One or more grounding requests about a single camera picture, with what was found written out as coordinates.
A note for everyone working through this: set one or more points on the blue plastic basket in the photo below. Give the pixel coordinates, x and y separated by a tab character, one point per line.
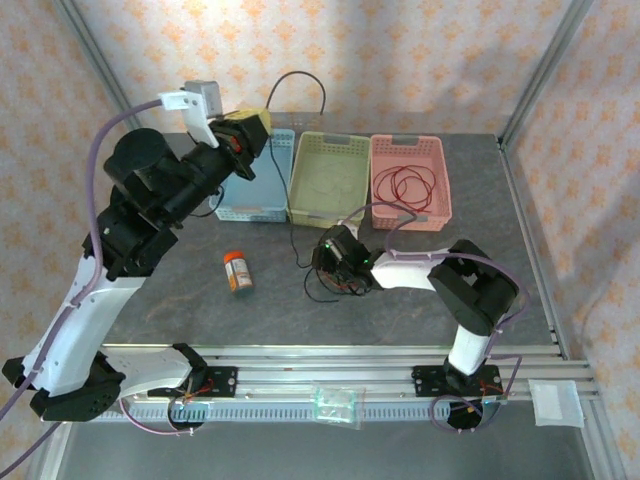
260	195

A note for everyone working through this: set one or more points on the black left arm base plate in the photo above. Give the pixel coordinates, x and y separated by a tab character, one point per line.
225	380

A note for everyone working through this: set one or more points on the pink plastic basket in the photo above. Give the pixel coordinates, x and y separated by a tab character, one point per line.
385	150

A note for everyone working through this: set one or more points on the clear plastic bag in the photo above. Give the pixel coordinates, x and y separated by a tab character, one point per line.
335	402

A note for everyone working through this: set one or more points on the orange capped pill bottle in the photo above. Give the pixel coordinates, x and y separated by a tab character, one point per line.
237	272

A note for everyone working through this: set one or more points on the aluminium table side rail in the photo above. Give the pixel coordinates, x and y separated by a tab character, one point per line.
517	200

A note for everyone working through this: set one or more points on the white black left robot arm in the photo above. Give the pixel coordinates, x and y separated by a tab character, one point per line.
85	320

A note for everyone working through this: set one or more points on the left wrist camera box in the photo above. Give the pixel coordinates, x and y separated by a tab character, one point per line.
202	95

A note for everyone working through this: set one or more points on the white flat packet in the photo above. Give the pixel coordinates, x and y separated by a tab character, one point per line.
555	405

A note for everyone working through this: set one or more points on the aluminium rail frame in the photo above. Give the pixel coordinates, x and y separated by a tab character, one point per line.
325	360

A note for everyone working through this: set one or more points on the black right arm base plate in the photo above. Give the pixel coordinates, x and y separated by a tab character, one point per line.
425	380

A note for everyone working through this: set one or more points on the green plastic basket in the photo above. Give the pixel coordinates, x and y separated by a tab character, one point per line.
330	145

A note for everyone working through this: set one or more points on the aluminium corner post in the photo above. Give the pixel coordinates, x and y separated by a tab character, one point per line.
547	70
92	47

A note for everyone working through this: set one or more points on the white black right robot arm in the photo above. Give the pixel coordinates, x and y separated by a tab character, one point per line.
405	270

